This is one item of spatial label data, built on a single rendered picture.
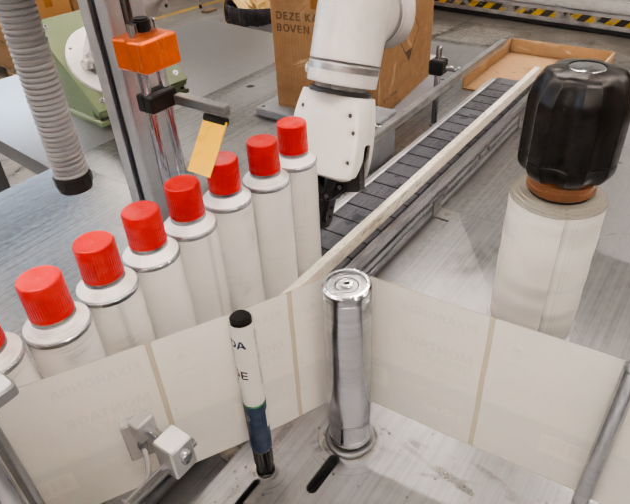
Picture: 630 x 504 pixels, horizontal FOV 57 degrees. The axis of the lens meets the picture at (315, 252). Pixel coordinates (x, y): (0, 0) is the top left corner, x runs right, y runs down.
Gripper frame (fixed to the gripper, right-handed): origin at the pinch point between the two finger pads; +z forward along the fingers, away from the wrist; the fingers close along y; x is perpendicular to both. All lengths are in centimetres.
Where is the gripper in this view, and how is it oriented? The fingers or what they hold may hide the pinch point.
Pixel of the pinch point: (320, 212)
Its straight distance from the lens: 74.4
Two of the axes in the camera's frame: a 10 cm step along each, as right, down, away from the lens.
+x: 5.6, -2.0, 8.0
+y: 8.1, 3.1, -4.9
